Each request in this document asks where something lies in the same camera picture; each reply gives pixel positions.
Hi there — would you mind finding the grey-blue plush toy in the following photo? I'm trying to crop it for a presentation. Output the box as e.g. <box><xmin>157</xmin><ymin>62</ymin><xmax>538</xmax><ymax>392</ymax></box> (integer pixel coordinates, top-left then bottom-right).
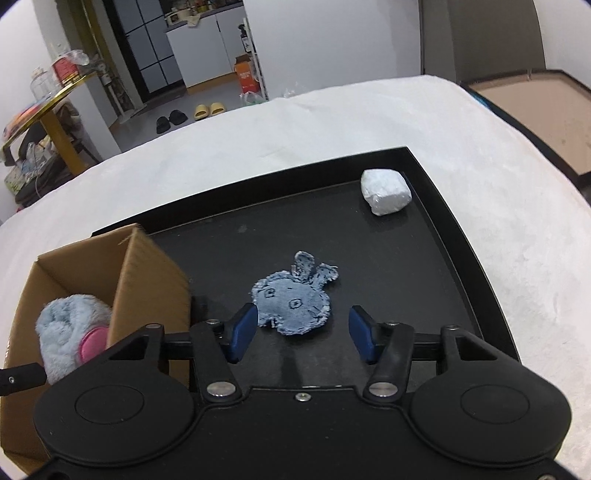
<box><xmin>36</xmin><ymin>295</ymin><xmax>114</xmax><ymax>387</ymax></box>

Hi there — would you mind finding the white narrow rack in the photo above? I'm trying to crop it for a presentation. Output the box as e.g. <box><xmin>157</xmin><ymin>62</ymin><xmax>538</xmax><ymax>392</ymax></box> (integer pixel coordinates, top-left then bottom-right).
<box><xmin>240</xmin><ymin>23</ymin><xmax>271</xmax><ymax>100</ymax></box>

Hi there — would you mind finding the orange cardboard box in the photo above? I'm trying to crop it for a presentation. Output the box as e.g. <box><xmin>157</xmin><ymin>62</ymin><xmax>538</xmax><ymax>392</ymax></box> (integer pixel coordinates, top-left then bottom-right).
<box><xmin>234</xmin><ymin>54</ymin><xmax>260</xmax><ymax>93</ymax></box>

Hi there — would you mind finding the white kitchen cabinet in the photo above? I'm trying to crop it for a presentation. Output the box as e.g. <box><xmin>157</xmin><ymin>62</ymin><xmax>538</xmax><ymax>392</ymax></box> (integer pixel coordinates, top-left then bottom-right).
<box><xmin>166</xmin><ymin>4</ymin><xmax>253</xmax><ymax>89</ymax></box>

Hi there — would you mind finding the blue denim rabbit patch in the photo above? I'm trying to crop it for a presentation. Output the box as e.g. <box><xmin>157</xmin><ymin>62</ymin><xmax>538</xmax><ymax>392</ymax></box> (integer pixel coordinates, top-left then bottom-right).
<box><xmin>252</xmin><ymin>250</ymin><xmax>341</xmax><ymax>337</ymax></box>

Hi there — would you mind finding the red box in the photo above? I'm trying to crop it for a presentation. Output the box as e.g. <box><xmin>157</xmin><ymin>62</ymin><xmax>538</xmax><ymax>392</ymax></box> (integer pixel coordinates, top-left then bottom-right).
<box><xmin>51</xmin><ymin>58</ymin><xmax>86</xmax><ymax>85</ymax></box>

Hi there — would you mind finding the black tray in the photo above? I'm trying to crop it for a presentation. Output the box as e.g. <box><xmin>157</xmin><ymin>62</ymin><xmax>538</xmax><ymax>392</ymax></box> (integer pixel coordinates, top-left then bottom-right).
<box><xmin>90</xmin><ymin>147</ymin><xmax>518</xmax><ymax>389</ymax></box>

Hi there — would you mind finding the brown cardboard box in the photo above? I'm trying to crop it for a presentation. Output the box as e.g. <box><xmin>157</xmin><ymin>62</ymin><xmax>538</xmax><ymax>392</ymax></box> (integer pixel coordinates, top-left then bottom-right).
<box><xmin>0</xmin><ymin>223</ymin><xmax>192</xmax><ymax>474</ymax></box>

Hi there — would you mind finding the white wrapped bundle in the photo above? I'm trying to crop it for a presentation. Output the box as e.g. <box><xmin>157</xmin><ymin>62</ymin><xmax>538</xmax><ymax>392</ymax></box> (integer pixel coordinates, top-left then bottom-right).
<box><xmin>360</xmin><ymin>168</ymin><xmax>413</xmax><ymax>217</ymax></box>

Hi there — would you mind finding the yellow round table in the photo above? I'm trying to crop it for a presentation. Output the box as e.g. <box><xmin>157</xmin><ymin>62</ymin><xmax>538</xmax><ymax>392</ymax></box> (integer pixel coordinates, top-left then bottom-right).
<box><xmin>0</xmin><ymin>69</ymin><xmax>100</xmax><ymax>177</ymax></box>

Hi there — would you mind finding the black framed glass door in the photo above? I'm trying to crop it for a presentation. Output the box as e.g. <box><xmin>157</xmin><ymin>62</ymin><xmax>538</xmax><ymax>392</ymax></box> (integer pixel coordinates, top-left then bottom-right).
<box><xmin>102</xmin><ymin>0</ymin><xmax>179</xmax><ymax>94</ymax></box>

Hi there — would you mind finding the brown board in black frame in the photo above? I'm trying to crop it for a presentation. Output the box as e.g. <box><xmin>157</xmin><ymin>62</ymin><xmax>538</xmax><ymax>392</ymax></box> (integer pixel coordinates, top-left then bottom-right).
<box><xmin>462</xmin><ymin>69</ymin><xmax>591</xmax><ymax>186</ymax></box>

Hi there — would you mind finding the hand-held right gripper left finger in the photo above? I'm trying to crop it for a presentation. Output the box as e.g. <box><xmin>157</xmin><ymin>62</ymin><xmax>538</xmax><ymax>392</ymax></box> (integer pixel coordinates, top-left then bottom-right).
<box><xmin>106</xmin><ymin>302</ymin><xmax>259</xmax><ymax>403</ymax></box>

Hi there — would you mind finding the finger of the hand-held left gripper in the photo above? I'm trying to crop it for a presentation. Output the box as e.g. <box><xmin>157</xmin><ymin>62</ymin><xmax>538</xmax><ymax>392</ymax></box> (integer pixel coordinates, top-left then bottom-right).
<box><xmin>0</xmin><ymin>364</ymin><xmax>47</xmax><ymax>398</ymax></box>

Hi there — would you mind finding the pile of bags and clutter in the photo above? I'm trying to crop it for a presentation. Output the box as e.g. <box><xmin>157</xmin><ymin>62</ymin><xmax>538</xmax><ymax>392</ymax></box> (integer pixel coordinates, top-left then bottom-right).
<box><xmin>4</xmin><ymin>134</ymin><xmax>66</xmax><ymax>206</ymax></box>

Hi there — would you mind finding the glass jar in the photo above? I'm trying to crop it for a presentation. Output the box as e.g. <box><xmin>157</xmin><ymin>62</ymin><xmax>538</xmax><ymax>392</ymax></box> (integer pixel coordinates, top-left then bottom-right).
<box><xmin>30</xmin><ymin>67</ymin><xmax>59</xmax><ymax>100</ymax></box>

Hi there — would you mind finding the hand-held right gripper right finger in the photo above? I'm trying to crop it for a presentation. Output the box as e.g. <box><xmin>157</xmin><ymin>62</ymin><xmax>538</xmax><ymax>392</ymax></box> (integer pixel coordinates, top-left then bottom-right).
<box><xmin>348</xmin><ymin>305</ymin><xmax>502</xmax><ymax>403</ymax></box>

